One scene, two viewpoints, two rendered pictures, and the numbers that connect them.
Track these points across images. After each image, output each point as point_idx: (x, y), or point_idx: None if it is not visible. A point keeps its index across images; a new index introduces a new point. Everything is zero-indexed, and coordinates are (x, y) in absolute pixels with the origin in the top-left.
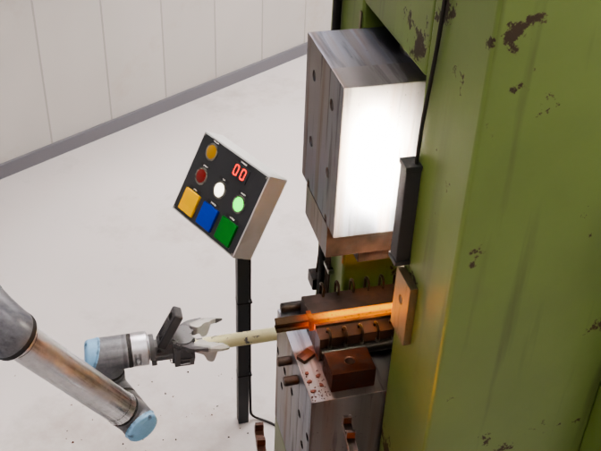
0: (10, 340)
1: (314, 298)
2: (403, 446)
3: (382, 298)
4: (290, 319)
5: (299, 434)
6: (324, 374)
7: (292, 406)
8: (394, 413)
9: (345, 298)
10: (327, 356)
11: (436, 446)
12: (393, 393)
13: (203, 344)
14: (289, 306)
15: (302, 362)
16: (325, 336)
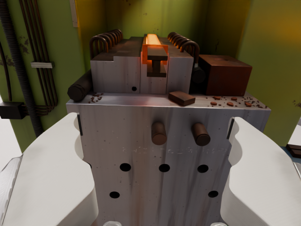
0: None
1: (102, 57)
2: (279, 92)
3: (133, 42)
4: (157, 50)
5: (201, 191)
6: (212, 95)
7: (170, 181)
8: (257, 79)
9: (121, 47)
10: (218, 64)
11: None
12: (253, 62)
13: (274, 179)
14: (83, 84)
15: (192, 103)
16: (185, 55)
